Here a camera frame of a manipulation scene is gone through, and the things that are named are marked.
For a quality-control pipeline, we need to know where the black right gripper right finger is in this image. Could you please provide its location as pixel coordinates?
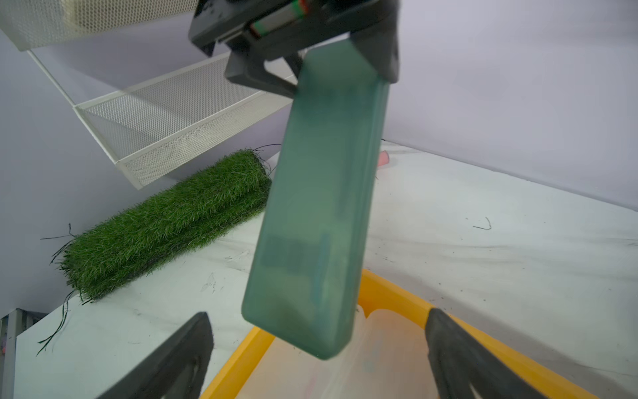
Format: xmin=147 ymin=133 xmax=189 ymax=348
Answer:
xmin=425 ymin=309 xmax=543 ymax=398

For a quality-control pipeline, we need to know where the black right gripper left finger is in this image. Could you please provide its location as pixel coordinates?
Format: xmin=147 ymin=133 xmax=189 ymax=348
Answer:
xmin=101 ymin=312 xmax=214 ymax=398

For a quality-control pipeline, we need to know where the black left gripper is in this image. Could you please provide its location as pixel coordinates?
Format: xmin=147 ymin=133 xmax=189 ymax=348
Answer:
xmin=188 ymin=0 xmax=400 ymax=99

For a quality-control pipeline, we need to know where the clear pencil case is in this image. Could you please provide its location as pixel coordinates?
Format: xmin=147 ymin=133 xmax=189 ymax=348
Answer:
xmin=238 ymin=308 xmax=439 ymax=398

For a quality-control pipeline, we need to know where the yellow plastic tray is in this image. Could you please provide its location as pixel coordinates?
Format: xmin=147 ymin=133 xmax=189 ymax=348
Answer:
xmin=201 ymin=270 xmax=595 ymax=398

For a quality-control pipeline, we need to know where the green pencil case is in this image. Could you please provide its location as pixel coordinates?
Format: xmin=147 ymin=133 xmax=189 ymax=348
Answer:
xmin=242 ymin=40 xmax=390 ymax=360

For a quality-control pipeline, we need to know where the purple pink garden trowel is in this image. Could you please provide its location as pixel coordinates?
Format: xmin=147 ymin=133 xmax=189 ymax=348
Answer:
xmin=377 ymin=151 xmax=390 ymax=167

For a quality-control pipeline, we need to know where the green artificial grass mat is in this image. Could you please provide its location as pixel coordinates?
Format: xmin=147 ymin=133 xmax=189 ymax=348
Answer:
xmin=52 ymin=150 xmax=273 ymax=304

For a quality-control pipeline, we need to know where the white mesh two-tier shelf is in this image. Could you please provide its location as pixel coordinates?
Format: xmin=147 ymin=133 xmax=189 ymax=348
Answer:
xmin=1 ymin=1 xmax=290 ymax=188

